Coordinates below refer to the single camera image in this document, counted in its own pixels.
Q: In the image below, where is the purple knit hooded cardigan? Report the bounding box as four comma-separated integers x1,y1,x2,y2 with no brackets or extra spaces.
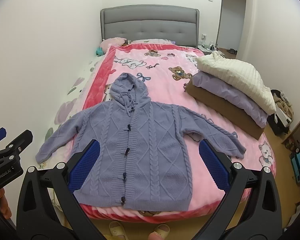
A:
36,73,245,212

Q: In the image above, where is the open suitcase with clothes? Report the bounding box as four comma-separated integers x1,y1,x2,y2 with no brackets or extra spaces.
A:
267,89,294,136

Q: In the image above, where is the person's left hand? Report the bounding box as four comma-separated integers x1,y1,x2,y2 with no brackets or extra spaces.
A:
0,189,12,219

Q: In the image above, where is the left beige slipper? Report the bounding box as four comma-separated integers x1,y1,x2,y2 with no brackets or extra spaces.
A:
109,221,128,240

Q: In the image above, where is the beige slipper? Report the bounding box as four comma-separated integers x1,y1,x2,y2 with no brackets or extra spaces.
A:
154,224,170,239
109,221,128,240

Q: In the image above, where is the brown folded garment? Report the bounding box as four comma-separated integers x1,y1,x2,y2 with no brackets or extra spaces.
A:
185,80,264,140

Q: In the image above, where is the right beige slipper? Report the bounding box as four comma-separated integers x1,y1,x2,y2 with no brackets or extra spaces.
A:
154,224,170,239

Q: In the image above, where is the lilac folded garment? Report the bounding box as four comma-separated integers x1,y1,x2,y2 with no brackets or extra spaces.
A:
192,71,268,128

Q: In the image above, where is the teal small toy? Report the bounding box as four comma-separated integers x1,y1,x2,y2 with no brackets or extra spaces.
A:
95,47,104,56

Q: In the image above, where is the pink plush pillow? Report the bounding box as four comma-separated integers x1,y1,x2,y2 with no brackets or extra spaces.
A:
100,37,127,52

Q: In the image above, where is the cream quilted folded garment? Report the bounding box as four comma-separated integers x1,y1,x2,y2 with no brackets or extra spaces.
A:
196,51,276,115

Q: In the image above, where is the pink cartoon fleece blanket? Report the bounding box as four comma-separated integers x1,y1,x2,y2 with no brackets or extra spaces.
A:
83,43,276,224

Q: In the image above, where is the grey nightstand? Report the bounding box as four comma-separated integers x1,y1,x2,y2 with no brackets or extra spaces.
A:
198,44,217,55

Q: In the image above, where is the grey upholstered headboard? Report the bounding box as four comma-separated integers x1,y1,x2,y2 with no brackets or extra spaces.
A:
100,4,200,48

